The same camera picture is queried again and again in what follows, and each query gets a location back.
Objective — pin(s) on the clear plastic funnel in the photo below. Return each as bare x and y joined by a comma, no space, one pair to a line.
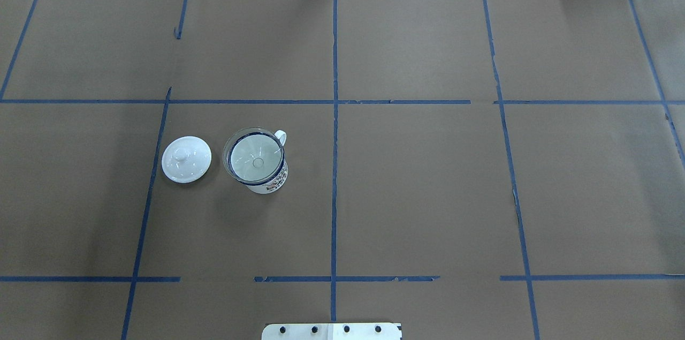
256,158

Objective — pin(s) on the white enamel lid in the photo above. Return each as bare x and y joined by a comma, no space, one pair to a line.
186,159

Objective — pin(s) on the white enamel mug blue rim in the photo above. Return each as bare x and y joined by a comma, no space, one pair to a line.
272,182

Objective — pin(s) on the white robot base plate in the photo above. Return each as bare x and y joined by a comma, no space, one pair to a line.
360,330

